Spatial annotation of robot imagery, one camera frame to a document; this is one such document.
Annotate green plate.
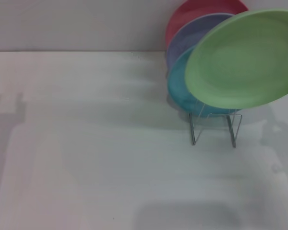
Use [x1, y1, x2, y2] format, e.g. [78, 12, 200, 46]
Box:
[184, 9, 288, 112]

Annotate purple plate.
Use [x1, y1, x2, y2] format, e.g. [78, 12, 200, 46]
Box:
[165, 13, 235, 70]

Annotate light blue plate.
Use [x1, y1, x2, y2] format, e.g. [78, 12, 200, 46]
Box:
[167, 46, 243, 118]

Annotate red plate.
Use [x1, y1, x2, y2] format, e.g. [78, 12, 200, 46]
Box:
[165, 0, 249, 48]

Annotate metal wire dish rack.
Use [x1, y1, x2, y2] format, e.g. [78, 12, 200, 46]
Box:
[189, 100, 243, 149]

